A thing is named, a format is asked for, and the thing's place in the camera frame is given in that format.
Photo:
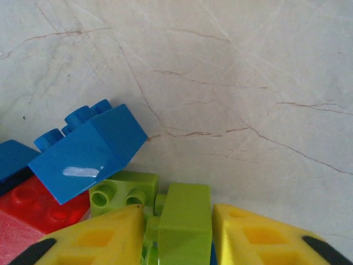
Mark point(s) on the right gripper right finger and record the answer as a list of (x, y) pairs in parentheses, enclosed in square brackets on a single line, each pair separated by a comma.
[(248, 243)]

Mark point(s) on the blue lego brick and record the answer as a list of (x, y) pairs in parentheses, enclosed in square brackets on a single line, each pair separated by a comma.
[(13, 160), (91, 154)]

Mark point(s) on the red lego brick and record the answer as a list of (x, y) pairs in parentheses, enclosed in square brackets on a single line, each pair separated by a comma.
[(36, 204)]

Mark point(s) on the green lego brick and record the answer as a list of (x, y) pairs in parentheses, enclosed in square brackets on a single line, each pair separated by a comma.
[(138, 180), (184, 220)]

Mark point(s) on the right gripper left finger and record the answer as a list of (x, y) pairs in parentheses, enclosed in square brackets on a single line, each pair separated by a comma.
[(110, 243)]

